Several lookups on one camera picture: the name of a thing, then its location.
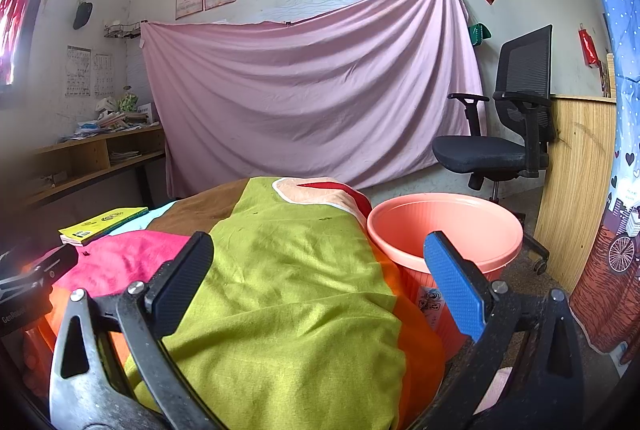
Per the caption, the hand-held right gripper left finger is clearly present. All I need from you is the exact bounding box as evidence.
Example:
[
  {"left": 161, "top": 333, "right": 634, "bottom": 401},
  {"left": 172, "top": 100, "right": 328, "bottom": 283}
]
[{"left": 48, "top": 231, "right": 226, "bottom": 430}]

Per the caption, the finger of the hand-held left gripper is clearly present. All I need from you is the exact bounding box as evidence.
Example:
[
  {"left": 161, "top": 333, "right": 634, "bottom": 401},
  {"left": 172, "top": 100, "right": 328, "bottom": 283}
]
[{"left": 20, "top": 244, "right": 79, "bottom": 283}]

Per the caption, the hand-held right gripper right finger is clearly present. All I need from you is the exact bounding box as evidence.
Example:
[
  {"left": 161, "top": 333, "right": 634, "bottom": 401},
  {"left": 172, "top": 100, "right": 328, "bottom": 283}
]
[{"left": 410, "top": 231, "right": 586, "bottom": 430}]

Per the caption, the pink plastic bucket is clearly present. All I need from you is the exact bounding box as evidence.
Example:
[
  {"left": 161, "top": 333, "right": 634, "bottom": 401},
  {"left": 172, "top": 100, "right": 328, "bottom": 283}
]
[{"left": 366, "top": 193, "right": 524, "bottom": 361}]

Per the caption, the yellow book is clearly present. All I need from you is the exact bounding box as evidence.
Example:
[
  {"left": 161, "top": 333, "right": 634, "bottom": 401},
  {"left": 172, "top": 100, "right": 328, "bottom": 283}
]
[{"left": 59, "top": 207, "right": 149, "bottom": 247}]

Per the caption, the wooden shelf desk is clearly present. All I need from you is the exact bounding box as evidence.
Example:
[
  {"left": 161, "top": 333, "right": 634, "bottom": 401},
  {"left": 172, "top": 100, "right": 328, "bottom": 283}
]
[{"left": 20, "top": 125, "right": 166, "bottom": 205}]

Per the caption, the multicoloured patchwork blanket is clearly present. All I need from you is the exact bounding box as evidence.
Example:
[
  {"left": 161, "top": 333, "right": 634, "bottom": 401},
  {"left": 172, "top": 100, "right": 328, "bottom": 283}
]
[{"left": 25, "top": 176, "right": 446, "bottom": 430}]

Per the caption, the black office chair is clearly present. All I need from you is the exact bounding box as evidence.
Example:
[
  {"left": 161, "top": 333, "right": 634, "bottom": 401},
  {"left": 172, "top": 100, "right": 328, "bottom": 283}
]
[{"left": 432, "top": 24, "right": 556, "bottom": 275}]

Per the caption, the pile of books and papers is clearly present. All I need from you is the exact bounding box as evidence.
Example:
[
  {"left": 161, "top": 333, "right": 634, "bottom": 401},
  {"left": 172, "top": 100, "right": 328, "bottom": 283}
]
[{"left": 60, "top": 110, "right": 161, "bottom": 143}]

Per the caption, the printed curtain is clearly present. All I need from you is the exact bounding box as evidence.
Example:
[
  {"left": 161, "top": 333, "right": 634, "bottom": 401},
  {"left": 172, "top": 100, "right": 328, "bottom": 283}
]
[{"left": 562, "top": 0, "right": 640, "bottom": 366}]

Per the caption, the pink hanging sheet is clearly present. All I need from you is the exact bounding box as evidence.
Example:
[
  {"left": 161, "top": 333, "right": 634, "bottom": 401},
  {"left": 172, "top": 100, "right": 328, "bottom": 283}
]
[{"left": 140, "top": 0, "right": 485, "bottom": 201}]

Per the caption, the window with red curtain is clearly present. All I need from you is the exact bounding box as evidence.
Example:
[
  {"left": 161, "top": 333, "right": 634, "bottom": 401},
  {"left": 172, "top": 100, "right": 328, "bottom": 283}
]
[{"left": 0, "top": 0, "right": 33, "bottom": 85}]

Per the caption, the black hanging cap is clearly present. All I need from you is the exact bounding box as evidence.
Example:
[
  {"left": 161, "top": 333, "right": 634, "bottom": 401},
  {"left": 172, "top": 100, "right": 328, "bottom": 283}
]
[{"left": 73, "top": 0, "right": 94, "bottom": 30}]

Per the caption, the red hanging ornament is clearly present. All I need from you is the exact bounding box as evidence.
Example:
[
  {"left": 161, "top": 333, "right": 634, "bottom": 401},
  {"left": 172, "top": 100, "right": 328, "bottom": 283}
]
[{"left": 579, "top": 24, "right": 602, "bottom": 68}]

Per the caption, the wooden wall panel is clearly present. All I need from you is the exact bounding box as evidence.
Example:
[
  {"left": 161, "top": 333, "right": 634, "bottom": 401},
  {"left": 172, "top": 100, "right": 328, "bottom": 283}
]
[{"left": 534, "top": 94, "right": 618, "bottom": 295}]

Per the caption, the large wall calendar sheet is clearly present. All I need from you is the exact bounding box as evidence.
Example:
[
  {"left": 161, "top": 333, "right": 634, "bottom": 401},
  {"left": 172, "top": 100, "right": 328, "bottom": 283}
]
[{"left": 66, "top": 46, "right": 92, "bottom": 98}]

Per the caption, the small wall calendar sheet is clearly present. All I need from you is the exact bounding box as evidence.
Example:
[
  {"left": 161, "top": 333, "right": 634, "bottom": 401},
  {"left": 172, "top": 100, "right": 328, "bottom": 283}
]
[{"left": 92, "top": 53, "right": 115, "bottom": 97}]

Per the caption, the wire wall rack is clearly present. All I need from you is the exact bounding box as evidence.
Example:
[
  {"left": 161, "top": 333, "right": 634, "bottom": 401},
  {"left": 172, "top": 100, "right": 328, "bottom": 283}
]
[{"left": 104, "top": 20, "right": 148, "bottom": 40}]

